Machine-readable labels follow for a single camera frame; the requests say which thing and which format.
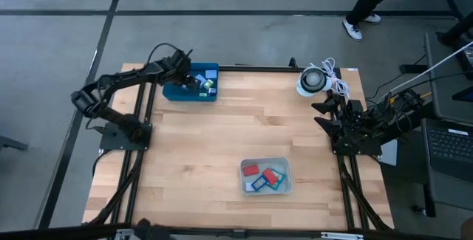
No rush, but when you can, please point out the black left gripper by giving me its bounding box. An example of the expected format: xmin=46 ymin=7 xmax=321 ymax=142
xmin=161 ymin=49 xmax=203 ymax=92

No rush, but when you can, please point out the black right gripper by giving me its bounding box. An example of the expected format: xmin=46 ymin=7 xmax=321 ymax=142
xmin=311 ymin=97 xmax=367 ymax=142

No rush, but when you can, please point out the red box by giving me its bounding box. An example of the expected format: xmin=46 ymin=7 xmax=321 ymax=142
xmin=242 ymin=164 xmax=260 ymax=177
xmin=262 ymin=168 xmax=279 ymax=186

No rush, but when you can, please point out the dark blue staple box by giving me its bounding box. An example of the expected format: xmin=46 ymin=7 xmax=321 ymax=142
xmin=251 ymin=175 xmax=268 ymax=193

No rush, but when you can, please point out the blue plastic bin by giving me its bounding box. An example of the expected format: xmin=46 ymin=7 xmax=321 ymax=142
xmin=162 ymin=61 xmax=220 ymax=103

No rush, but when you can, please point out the white round desk fan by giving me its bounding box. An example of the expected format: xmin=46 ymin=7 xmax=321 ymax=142
xmin=295 ymin=66 xmax=333 ymax=98

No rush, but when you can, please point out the translucent grey plastic bin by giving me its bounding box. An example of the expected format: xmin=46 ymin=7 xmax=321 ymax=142
xmin=239 ymin=157 xmax=294 ymax=196

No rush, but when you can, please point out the black laptop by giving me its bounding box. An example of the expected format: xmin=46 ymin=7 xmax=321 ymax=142
xmin=423 ymin=31 xmax=473 ymax=219

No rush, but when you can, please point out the dark grey laptop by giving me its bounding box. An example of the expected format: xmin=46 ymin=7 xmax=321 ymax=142
xmin=421 ymin=117 xmax=473 ymax=184

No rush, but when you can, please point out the grey furniture leg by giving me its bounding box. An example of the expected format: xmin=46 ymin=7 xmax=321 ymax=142
xmin=0 ymin=134 xmax=30 ymax=152

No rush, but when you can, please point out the white coiled cable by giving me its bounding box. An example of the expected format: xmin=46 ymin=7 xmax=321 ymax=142
xmin=309 ymin=57 xmax=351 ymax=99

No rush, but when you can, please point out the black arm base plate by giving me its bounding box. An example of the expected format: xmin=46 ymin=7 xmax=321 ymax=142
xmin=98 ymin=121 xmax=153 ymax=151
xmin=331 ymin=136 xmax=384 ymax=157

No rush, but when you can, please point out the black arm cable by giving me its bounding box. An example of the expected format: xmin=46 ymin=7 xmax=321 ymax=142
xmin=146 ymin=42 xmax=180 ymax=66

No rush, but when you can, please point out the black aluminium table frame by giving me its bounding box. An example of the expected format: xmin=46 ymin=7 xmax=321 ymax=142
xmin=0 ymin=57 xmax=473 ymax=240

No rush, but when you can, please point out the white taut cable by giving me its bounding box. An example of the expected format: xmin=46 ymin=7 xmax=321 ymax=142
xmin=387 ymin=40 xmax=473 ymax=95

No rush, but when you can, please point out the black table-level camera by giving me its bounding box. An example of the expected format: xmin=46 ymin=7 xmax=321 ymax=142
xmin=135 ymin=217 xmax=174 ymax=240

